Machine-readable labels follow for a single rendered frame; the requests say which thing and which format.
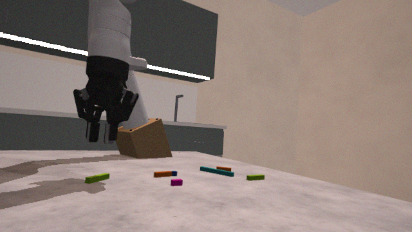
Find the turquoise rod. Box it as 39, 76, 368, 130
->
200, 166, 234, 177

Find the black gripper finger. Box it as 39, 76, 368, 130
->
73, 86, 104, 142
102, 86, 139, 144

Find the small magenta block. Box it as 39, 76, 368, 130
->
171, 179, 183, 186

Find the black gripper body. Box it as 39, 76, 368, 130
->
86, 55, 129, 107

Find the lime green rod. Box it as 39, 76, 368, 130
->
247, 175, 265, 180
85, 173, 109, 184

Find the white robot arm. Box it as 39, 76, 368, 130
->
88, 0, 149, 129

